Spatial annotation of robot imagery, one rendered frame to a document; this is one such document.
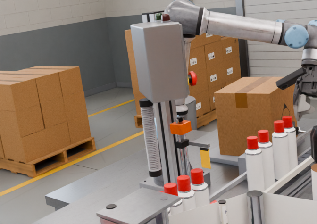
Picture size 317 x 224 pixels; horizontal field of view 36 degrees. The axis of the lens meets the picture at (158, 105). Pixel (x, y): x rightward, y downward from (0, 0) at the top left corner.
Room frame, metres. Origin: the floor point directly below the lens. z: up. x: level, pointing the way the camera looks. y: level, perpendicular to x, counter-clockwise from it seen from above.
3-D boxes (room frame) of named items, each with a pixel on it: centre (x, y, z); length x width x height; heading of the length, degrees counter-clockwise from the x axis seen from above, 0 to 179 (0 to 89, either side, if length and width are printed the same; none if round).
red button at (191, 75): (1.22, -0.09, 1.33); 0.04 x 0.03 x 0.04; 12
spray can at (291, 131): (1.57, -0.43, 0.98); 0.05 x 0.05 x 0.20
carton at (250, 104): (1.98, -0.41, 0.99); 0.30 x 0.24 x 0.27; 145
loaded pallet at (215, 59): (5.72, -0.39, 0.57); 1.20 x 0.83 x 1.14; 139
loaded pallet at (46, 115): (4.95, 1.42, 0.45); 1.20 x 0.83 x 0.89; 48
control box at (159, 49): (1.26, -0.02, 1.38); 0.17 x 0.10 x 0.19; 12
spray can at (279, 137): (1.53, -0.39, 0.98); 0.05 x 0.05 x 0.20
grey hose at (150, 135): (1.23, 0.03, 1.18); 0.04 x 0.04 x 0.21
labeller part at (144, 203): (0.91, 0.07, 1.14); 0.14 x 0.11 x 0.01; 137
